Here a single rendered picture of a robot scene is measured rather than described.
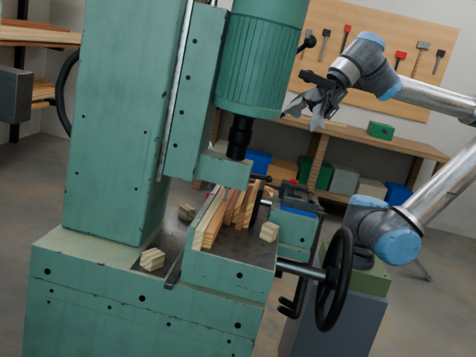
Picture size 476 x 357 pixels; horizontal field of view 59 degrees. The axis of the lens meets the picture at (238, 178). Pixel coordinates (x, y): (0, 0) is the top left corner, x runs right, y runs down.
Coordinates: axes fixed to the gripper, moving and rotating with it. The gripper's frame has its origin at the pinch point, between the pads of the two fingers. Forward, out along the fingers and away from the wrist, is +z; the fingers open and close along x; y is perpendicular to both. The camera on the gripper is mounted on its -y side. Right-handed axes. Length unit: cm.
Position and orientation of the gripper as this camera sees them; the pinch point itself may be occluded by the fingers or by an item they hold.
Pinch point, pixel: (292, 123)
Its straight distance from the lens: 126.3
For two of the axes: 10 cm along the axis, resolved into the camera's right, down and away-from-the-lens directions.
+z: -6.6, 7.5, -0.8
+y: 5.5, 5.6, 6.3
